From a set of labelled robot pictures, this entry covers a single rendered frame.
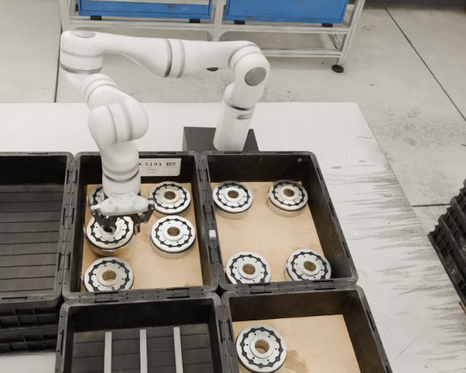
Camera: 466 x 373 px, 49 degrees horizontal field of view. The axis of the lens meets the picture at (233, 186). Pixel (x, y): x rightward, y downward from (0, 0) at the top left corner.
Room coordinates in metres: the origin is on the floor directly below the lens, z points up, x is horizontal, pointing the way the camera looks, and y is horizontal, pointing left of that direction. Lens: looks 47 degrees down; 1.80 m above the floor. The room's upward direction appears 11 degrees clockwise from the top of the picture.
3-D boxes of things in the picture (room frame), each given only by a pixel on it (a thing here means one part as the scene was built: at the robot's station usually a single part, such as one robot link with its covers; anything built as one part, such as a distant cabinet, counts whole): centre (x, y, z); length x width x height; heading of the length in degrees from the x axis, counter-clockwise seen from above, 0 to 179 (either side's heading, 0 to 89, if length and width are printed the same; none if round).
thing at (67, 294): (0.69, 0.19, 0.92); 0.40 x 0.30 x 0.02; 16
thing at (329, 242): (0.78, -0.10, 0.87); 0.40 x 0.30 x 0.11; 16
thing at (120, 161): (0.68, 0.23, 1.15); 0.09 x 0.07 x 0.15; 122
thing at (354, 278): (0.78, -0.10, 0.92); 0.40 x 0.30 x 0.02; 16
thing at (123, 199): (0.66, 0.22, 1.05); 0.11 x 0.09 x 0.06; 21
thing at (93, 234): (0.67, 0.25, 0.88); 0.10 x 0.10 x 0.01
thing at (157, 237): (0.71, 0.11, 0.86); 0.10 x 0.10 x 0.01
